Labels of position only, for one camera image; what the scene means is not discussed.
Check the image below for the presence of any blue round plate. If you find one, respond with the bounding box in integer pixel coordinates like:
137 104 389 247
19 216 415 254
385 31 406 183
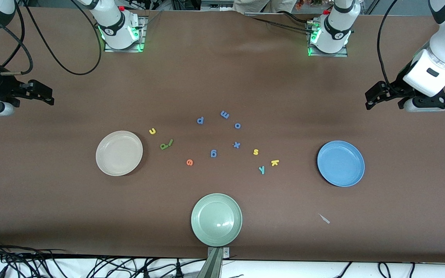
317 140 365 188

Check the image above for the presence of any beige round plate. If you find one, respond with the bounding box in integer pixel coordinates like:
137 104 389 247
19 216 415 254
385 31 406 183
95 131 144 177

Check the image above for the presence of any black table cable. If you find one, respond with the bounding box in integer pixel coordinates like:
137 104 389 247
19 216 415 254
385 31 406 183
250 11 320 33

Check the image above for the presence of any person in beige trousers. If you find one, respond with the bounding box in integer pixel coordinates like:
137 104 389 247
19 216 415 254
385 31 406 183
233 0 297 14

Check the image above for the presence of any tangled black cable bundle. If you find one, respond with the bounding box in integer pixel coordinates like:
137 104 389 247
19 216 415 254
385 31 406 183
0 237 207 278

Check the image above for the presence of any green round plate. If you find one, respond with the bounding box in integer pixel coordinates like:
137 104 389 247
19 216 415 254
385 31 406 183
191 193 243 247

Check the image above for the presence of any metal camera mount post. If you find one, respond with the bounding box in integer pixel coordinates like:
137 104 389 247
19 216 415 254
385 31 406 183
197 246 231 278

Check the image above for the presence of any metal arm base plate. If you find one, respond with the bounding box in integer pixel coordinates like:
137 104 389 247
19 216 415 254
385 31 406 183
307 20 349 58
104 15 148 53

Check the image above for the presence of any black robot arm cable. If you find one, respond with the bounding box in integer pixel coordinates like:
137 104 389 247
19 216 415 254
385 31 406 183
376 0 403 89
0 0 103 76

